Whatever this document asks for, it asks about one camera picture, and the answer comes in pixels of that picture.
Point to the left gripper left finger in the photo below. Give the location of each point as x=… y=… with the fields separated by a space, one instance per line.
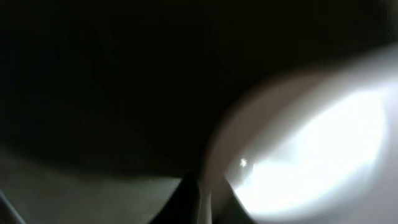
x=41 y=194

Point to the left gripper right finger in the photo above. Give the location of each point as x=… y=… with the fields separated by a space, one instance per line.
x=226 y=207

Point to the pink white bowl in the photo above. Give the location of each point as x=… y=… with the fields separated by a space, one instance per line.
x=317 y=146

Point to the dark brown serving tray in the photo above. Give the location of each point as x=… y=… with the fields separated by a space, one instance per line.
x=138 y=87

